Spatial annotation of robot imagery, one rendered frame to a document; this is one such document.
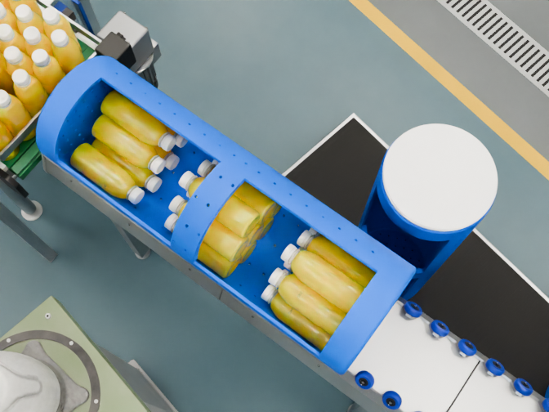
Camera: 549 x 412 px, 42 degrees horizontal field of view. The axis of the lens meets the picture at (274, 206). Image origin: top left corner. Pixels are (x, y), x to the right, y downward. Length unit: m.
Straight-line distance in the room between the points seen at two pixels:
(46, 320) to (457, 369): 0.95
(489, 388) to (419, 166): 0.55
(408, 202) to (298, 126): 1.26
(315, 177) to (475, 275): 0.67
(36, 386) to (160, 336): 1.29
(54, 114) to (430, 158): 0.88
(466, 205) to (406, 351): 0.37
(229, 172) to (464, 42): 1.86
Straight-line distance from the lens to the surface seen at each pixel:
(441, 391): 1.78
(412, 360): 1.78
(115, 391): 1.64
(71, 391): 1.64
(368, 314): 1.47
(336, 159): 2.73
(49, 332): 1.69
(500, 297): 2.68
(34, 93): 1.93
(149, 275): 2.77
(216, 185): 1.53
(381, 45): 3.15
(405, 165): 1.78
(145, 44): 2.20
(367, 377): 1.70
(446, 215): 1.76
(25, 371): 1.46
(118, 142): 1.76
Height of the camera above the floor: 2.66
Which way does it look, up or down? 71 degrees down
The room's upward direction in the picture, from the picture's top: straight up
